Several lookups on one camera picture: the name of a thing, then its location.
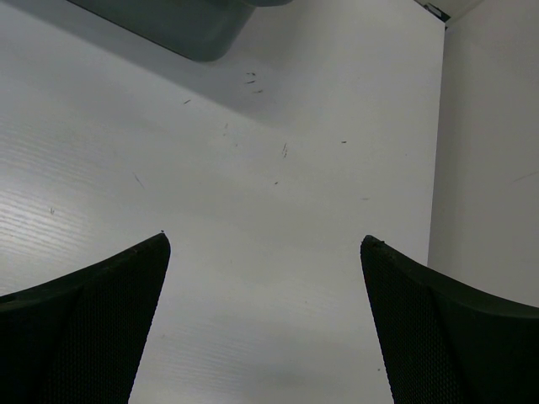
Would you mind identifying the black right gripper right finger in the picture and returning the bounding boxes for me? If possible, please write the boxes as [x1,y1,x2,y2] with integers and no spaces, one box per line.
[360,236,538,403]

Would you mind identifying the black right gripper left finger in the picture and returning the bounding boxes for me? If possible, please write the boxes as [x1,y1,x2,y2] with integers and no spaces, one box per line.
[1,233,171,403]

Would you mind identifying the grey plastic bin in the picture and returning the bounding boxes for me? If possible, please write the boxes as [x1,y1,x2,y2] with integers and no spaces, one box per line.
[72,0,291,62]

